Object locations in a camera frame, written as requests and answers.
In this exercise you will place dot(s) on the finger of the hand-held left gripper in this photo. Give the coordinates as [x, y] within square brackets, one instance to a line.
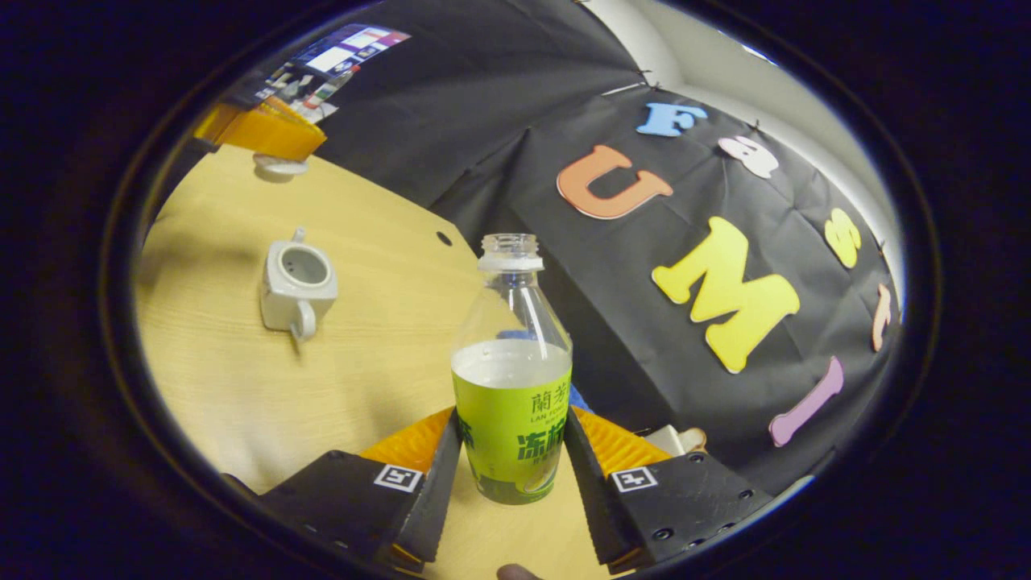
[266, 129]

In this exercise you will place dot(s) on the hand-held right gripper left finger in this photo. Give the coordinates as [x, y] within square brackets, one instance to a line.
[439, 483]

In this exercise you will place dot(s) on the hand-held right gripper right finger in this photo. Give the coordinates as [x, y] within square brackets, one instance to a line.
[588, 483]

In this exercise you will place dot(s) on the green label water bottle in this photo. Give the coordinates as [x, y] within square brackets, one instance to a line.
[511, 403]

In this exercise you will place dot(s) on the blue towel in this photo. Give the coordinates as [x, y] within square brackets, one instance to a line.
[578, 399]

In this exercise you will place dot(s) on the white toaster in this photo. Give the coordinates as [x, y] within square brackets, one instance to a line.
[664, 439]

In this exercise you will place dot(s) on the computer monitor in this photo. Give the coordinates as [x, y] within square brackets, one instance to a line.
[346, 52]

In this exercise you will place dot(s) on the toast bread slice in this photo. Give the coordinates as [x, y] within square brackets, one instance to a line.
[694, 440]

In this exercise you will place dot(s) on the black backdrop cloth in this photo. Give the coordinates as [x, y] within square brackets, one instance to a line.
[644, 338]

